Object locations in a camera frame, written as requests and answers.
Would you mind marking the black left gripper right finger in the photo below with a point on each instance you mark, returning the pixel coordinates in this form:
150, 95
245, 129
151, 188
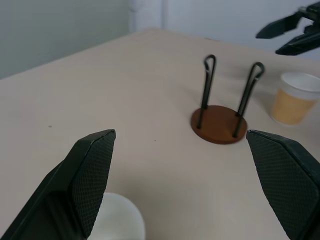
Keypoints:
287, 180

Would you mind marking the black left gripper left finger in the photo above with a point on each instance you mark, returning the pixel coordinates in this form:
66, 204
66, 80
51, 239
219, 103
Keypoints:
75, 180

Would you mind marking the orange and white paper cup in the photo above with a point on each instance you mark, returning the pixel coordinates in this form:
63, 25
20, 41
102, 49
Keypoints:
290, 107

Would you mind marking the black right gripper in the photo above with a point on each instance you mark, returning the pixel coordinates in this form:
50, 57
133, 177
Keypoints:
312, 13

